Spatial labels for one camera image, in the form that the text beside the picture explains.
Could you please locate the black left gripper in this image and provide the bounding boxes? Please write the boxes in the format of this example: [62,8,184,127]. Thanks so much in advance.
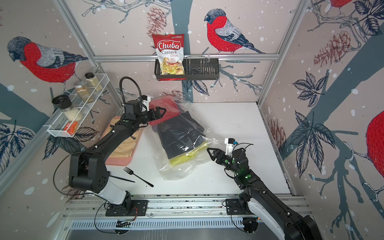
[136,106,167,125]

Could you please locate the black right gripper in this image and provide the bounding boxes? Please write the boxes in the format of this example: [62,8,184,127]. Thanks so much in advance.
[207,148,241,177]

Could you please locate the black trousers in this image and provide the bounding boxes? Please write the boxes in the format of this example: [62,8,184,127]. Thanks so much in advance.
[153,112,206,160]

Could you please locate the clear plastic vacuum bag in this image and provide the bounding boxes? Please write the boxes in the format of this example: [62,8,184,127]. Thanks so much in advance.
[145,96,224,181]

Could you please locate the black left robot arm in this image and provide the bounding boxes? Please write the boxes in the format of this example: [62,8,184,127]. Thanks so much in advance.
[69,100,167,205]

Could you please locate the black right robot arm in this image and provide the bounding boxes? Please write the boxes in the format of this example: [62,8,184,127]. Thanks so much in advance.
[207,148,323,240]

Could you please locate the red Chuba cassava chips bag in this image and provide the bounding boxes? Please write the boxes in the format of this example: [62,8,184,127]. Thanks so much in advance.
[152,34,185,75]

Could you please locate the red folded garment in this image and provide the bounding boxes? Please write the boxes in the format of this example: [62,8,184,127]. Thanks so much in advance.
[149,96,181,126]

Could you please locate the neon yellow garment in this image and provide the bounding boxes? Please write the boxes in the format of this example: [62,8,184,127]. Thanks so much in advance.
[170,142,208,167]

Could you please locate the pink tray with beige mat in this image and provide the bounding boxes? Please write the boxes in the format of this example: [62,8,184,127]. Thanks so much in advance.
[106,129,143,166]

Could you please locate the black plastic fork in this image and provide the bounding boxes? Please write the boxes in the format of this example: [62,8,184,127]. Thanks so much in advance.
[124,167,154,188]

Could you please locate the yellow spice jar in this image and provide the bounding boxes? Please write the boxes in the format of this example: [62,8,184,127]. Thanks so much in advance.
[85,73,103,92]

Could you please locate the brown spice jar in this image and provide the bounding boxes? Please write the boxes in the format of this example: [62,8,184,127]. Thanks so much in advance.
[74,81,94,104]

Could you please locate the black lid spice jar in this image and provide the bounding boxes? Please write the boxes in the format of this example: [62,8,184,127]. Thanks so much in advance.
[52,95,83,122]

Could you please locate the small red packet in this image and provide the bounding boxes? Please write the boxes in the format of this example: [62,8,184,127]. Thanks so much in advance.
[63,122,79,135]

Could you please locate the clear acrylic spice shelf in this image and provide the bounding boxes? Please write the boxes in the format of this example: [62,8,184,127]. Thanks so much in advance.
[48,74,110,138]

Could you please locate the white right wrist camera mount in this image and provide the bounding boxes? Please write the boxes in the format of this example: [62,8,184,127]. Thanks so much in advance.
[225,138,238,156]

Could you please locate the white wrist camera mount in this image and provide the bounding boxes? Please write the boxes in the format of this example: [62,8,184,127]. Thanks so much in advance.
[225,138,238,156]
[141,95,151,112]

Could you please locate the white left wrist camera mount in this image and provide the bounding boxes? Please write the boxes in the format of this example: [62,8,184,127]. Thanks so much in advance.
[141,95,151,112]

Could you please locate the black corrugated cable hose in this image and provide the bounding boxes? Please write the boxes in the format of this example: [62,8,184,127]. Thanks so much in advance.
[119,76,144,106]

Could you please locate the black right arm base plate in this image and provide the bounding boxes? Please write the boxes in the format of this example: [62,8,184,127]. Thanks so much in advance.
[224,199,253,215]

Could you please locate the black wire wall basket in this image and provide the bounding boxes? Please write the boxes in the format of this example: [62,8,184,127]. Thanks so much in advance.
[154,57,220,81]

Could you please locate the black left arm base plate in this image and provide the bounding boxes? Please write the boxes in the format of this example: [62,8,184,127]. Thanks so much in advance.
[106,200,149,217]

